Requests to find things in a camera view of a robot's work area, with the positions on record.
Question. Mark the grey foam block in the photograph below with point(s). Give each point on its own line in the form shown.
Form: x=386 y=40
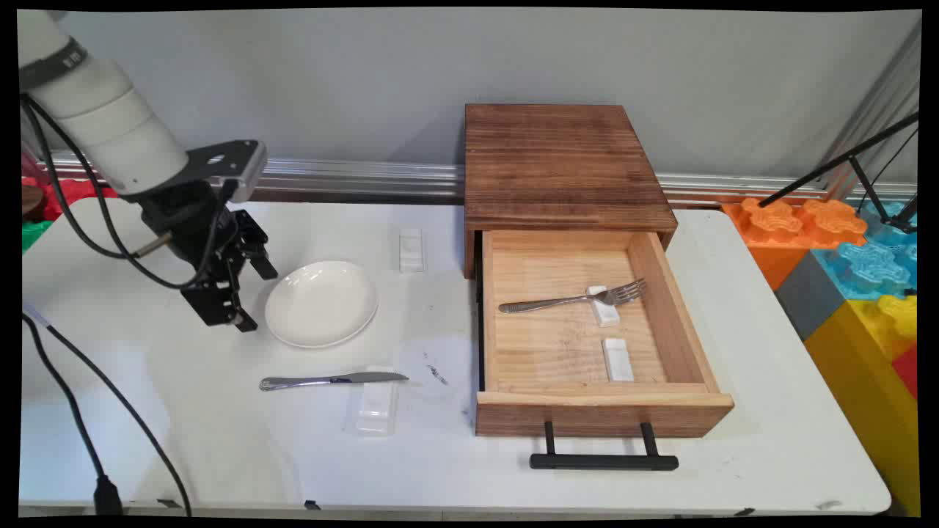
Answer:
x=810 y=297

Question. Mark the large translucent cutlery rest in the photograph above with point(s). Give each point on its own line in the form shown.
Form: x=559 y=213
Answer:
x=374 y=411

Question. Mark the blue foam block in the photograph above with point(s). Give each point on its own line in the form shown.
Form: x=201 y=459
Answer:
x=873 y=264

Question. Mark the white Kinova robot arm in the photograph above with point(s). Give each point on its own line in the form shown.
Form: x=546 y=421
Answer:
x=110 y=117

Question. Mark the black tripod stand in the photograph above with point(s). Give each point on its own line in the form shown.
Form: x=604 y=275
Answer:
x=851 y=155

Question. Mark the orange foam block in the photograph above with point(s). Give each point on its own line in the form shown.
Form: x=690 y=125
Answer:
x=777 y=227

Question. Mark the yellow foam block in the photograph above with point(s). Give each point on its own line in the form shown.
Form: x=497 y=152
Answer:
x=866 y=396

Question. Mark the small white cutlery rest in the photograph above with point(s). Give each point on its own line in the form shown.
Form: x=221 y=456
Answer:
x=607 y=315
x=411 y=249
x=618 y=363

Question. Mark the light wooden drawer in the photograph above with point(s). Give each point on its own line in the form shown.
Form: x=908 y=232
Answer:
x=557 y=352

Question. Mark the dark wooden cabinet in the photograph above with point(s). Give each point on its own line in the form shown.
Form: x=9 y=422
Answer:
x=557 y=169

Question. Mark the white round plate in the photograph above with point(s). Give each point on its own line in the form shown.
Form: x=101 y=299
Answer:
x=321 y=304

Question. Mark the silver table knife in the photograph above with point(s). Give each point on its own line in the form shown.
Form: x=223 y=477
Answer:
x=293 y=382

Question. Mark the silver fork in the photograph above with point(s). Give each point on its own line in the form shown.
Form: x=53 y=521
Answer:
x=543 y=302

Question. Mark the green foam block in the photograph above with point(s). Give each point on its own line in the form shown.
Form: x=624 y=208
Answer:
x=35 y=235

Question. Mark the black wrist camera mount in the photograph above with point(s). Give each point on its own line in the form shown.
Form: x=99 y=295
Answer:
x=220 y=163

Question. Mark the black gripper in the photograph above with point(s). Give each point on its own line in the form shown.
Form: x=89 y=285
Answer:
x=194 y=227

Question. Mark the red foam block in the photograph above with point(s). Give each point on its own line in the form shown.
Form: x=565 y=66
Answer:
x=70 y=192
x=908 y=370

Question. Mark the aluminium rail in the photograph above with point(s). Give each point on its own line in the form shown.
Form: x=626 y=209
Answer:
x=352 y=180

